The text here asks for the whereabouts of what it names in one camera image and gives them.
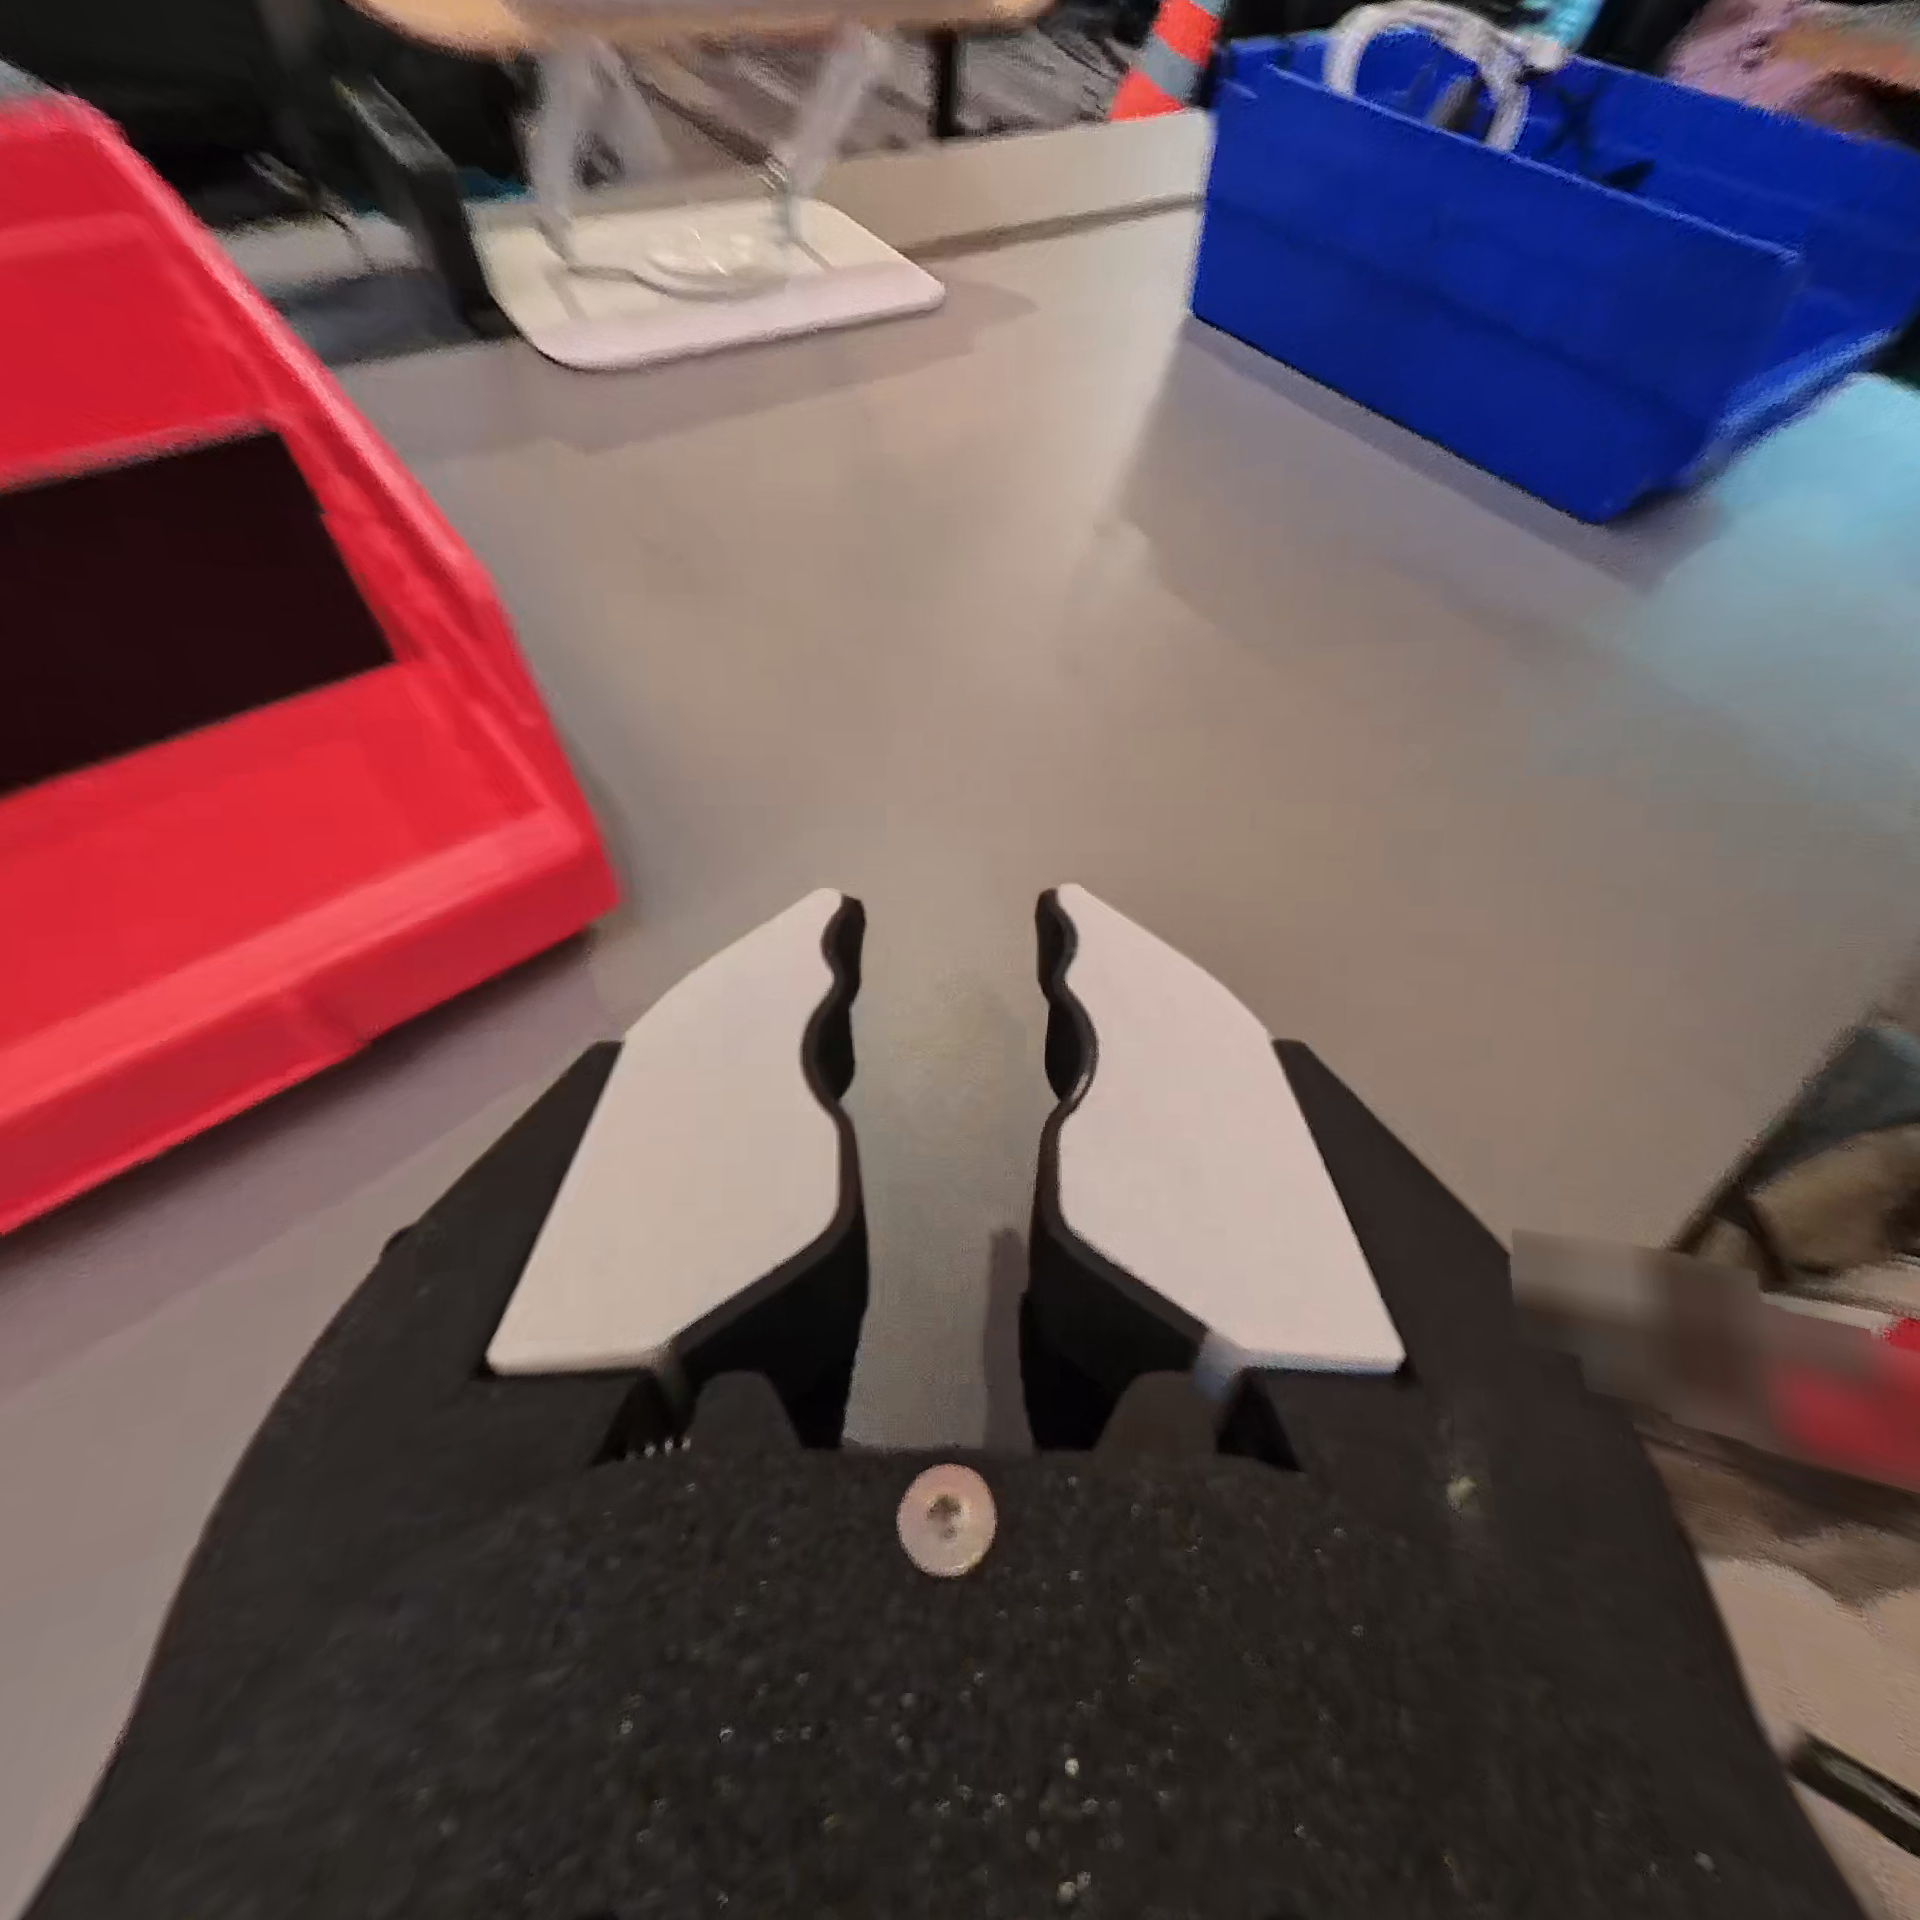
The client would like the white coiled cable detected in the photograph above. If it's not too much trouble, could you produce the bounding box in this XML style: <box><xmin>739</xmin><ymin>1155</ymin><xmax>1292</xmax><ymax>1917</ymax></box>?
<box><xmin>1328</xmin><ymin>0</ymin><xmax>1568</xmax><ymax>155</ymax></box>

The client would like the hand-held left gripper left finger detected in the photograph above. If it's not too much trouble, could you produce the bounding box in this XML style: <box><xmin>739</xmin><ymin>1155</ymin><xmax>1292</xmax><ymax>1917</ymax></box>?
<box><xmin>486</xmin><ymin>884</ymin><xmax>876</xmax><ymax>1451</ymax></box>

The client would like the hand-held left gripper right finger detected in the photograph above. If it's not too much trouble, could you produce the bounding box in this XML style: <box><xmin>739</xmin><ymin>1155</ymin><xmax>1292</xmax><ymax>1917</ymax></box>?
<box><xmin>1020</xmin><ymin>881</ymin><xmax>1408</xmax><ymax>1454</ymax></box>

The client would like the black desk post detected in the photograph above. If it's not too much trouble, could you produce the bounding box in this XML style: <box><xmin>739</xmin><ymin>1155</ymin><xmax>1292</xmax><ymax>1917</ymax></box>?
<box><xmin>322</xmin><ymin>59</ymin><xmax>497</xmax><ymax>339</ymax></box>

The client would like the black bin divider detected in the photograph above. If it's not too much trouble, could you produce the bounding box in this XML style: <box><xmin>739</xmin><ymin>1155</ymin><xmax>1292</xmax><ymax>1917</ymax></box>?
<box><xmin>0</xmin><ymin>432</ymin><xmax>395</xmax><ymax>797</ymax></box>

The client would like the red plastic bin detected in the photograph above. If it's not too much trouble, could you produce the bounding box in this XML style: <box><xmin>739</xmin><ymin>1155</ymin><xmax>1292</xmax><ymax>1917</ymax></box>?
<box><xmin>0</xmin><ymin>64</ymin><xmax>622</xmax><ymax>1239</ymax></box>

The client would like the orange striped cone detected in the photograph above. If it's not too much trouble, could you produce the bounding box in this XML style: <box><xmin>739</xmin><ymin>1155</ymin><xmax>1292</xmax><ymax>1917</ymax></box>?
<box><xmin>1111</xmin><ymin>0</ymin><xmax>1225</xmax><ymax>121</ymax></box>

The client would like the blue plastic bin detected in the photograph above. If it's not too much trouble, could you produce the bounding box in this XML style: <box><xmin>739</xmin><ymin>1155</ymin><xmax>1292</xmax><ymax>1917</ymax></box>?
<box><xmin>1188</xmin><ymin>28</ymin><xmax>1920</xmax><ymax>528</ymax></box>

